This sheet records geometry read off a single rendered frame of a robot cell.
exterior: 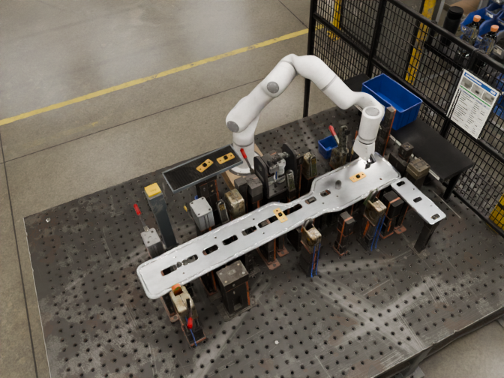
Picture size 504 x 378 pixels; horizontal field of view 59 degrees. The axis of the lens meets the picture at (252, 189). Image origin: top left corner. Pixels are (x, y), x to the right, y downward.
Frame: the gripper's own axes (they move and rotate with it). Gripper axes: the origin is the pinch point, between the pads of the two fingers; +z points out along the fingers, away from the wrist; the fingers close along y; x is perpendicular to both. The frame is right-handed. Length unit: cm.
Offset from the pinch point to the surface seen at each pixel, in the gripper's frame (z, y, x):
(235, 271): 9, 17, -80
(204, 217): 3, -12, -80
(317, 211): 11.8, 7.5, -30.3
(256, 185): 4, -16, -50
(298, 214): 11.8, 4.3, -39.0
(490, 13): 9, -70, 172
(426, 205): 11.9, 31.7, 16.1
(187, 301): 8, 19, -104
